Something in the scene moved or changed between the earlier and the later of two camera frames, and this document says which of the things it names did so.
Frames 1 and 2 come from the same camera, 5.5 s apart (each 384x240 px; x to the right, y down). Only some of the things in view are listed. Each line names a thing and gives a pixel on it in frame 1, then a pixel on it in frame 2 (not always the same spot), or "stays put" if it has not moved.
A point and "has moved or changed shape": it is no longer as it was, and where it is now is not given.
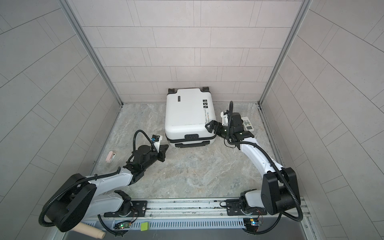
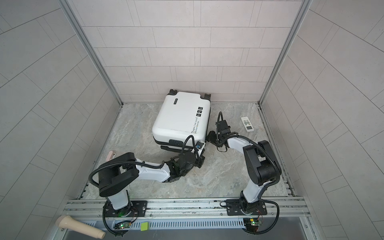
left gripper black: x=161 y=152 -> x=201 y=161
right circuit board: x=251 y=224 stays put
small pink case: x=110 y=156 stays put
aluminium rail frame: x=198 y=213 stays put
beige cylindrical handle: x=88 y=230 stays put
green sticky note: x=144 y=226 stays put
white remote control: x=247 y=124 stays put
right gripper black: x=217 y=130 -> x=210 y=137
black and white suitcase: x=187 y=112 has moved or changed shape
